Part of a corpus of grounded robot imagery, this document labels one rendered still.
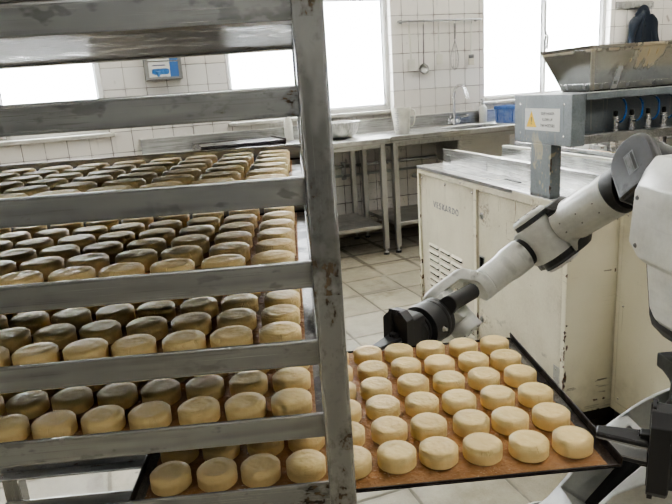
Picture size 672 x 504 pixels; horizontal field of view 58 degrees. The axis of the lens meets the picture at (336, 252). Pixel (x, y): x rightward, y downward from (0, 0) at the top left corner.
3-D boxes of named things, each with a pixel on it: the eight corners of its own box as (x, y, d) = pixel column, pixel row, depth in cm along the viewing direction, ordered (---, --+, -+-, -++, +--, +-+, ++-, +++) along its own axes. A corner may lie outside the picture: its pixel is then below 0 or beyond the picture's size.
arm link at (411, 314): (377, 366, 120) (411, 345, 128) (418, 378, 114) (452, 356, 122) (374, 305, 117) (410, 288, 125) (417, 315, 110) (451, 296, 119)
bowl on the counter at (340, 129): (327, 141, 450) (326, 124, 447) (313, 139, 480) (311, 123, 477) (367, 137, 461) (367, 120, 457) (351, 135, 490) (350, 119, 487)
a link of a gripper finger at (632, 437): (596, 427, 81) (649, 436, 78) (595, 440, 78) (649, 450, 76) (597, 416, 81) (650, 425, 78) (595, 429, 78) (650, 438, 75)
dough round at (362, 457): (343, 486, 74) (342, 471, 74) (326, 465, 79) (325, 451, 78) (379, 473, 76) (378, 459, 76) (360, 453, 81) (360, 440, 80)
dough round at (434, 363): (429, 362, 106) (429, 351, 105) (458, 366, 104) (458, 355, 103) (420, 375, 101) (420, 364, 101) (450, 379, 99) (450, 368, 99)
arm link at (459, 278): (419, 303, 134) (466, 267, 136) (447, 334, 131) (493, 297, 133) (422, 294, 128) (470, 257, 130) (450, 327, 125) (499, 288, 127)
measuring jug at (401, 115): (412, 134, 462) (411, 106, 457) (388, 134, 472) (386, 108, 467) (419, 132, 474) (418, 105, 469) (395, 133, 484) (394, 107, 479)
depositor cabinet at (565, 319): (421, 318, 335) (416, 165, 314) (537, 299, 352) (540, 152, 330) (561, 438, 215) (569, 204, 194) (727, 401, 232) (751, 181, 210)
